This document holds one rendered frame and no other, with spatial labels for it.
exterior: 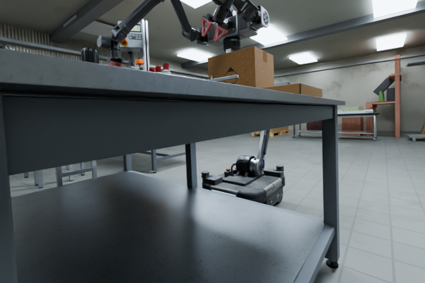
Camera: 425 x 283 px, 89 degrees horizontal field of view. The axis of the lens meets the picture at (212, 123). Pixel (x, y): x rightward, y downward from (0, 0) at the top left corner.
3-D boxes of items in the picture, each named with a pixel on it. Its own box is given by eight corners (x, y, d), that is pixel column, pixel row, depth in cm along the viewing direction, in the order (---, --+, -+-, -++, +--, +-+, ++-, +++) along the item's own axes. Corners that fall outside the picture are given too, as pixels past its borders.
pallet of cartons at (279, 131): (276, 137, 685) (275, 123, 683) (250, 136, 744) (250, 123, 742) (290, 133, 782) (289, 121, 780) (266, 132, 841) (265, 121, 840)
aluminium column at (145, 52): (143, 112, 160) (138, 20, 157) (148, 112, 163) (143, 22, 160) (147, 112, 157) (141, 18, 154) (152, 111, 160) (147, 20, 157)
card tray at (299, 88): (219, 103, 82) (219, 93, 82) (253, 104, 102) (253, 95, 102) (300, 96, 63) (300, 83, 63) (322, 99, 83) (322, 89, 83)
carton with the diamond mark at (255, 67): (209, 104, 125) (207, 57, 124) (231, 105, 144) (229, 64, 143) (256, 100, 107) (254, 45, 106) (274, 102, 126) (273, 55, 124)
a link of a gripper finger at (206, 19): (195, 31, 102) (203, 12, 98) (204, 35, 108) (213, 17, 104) (203, 38, 99) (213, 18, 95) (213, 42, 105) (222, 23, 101)
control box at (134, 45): (121, 52, 160) (119, 26, 159) (144, 52, 165) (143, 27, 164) (118, 47, 150) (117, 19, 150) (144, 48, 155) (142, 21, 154)
